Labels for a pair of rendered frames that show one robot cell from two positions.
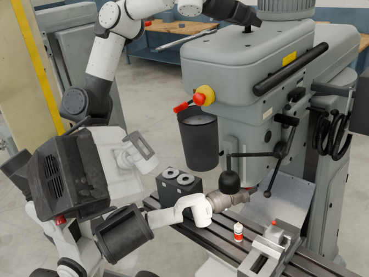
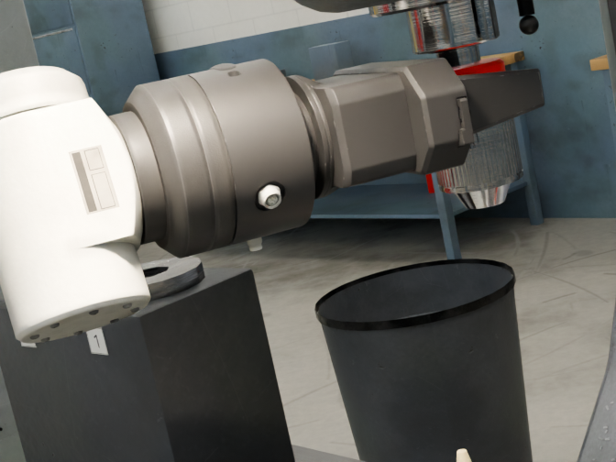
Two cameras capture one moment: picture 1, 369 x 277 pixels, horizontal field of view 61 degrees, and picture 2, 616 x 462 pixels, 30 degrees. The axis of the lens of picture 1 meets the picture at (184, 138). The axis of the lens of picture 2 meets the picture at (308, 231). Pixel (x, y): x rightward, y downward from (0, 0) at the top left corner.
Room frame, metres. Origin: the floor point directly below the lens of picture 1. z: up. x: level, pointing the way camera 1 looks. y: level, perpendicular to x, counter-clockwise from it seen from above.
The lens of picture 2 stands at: (0.38, -0.19, 1.32)
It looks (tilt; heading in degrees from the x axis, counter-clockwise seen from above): 11 degrees down; 5
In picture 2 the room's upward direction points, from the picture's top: 12 degrees counter-clockwise
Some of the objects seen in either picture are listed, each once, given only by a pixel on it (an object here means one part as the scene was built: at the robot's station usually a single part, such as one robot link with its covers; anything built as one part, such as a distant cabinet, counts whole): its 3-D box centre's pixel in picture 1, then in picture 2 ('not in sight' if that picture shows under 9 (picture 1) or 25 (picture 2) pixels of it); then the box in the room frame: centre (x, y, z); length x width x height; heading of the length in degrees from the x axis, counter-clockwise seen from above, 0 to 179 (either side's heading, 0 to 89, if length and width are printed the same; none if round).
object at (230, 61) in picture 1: (250, 55); not in sight; (1.02, -0.25, 1.81); 0.47 x 0.26 x 0.16; 135
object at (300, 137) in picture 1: (272, 123); not in sight; (1.15, -0.38, 1.47); 0.24 x 0.19 x 0.26; 45
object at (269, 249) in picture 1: (267, 248); not in sight; (0.87, -0.29, 1.03); 0.12 x 0.06 x 0.04; 46
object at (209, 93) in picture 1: (205, 95); not in sight; (0.85, -0.07, 1.76); 0.06 x 0.02 x 0.06; 45
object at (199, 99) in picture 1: (200, 98); not in sight; (0.83, -0.06, 1.76); 0.04 x 0.03 x 0.04; 45
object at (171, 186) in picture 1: (179, 190); (137, 385); (1.30, 0.06, 1.04); 0.22 x 0.12 x 0.20; 50
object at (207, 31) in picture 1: (186, 38); not in sight; (0.99, -0.04, 1.89); 0.24 x 0.04 x 0.01; 132
